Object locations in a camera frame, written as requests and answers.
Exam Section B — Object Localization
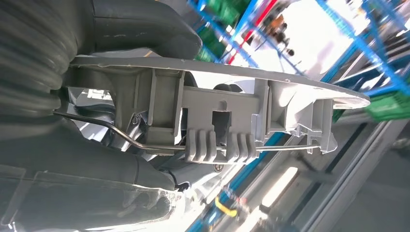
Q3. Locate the red barrier belt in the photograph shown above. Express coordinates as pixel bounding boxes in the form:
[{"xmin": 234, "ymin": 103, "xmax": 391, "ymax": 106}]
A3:
[{"xmin": 227, "ymin": 0, "xmax": 279, "ymax": 65}]

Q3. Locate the blue metal shelf rack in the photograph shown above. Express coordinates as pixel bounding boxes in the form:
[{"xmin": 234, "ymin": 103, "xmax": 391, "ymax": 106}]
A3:
[
  {"xmin": 187, "ymin": 0, "xmax": 308, "ymax": 77},
  {"xmin": 315, "ymin": 0, "xmax": 410, "ymax": 97}
]

